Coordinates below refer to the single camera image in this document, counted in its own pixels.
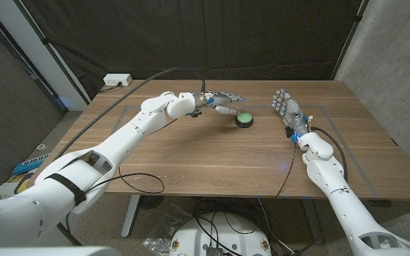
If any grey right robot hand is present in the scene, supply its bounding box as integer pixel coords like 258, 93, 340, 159
271, 87, 310, 136

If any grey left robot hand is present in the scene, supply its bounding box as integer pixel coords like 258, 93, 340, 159
194, 90, 248, 116

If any green button with black base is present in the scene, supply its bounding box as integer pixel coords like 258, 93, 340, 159
234, 112, 255, 129

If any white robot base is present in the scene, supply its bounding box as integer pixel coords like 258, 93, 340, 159
169, 212, 273, 256

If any white power strip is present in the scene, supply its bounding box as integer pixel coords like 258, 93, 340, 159
102, 73, 133, 87

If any black backdrop cloth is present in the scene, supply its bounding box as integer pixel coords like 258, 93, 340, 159
19, 0, 364, 100

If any black backdrop stand pole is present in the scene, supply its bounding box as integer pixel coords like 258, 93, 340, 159
329, 0, 369, 81

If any clear plastic bag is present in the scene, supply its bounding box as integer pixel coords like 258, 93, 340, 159
142, 204, 194, 255

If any white table leg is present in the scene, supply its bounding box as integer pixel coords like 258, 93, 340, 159
120, 194, 142, 238

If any white pillar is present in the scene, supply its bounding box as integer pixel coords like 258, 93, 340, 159
0, 0, 88, 112

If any blue toothed tool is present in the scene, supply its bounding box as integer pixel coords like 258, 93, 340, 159
11, 153, 51, 176

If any yellow and black item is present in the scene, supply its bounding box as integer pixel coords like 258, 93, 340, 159
5, 172, 35, 195

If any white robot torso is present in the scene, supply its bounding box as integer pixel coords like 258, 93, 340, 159
0, 246, 122, 256

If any thick black cable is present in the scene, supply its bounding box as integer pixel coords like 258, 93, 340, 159
53, 66, 206, 160

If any thin black camera cable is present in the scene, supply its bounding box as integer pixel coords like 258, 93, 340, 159
272, 141, 298, 200

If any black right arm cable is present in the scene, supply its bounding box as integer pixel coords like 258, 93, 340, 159
310, 126, 349, 183

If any thin black looped cable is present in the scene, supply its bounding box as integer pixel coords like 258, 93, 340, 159
83, 119, 177, 195

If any black plug cable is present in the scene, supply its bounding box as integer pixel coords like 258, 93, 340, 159
99, 82, 123, 94

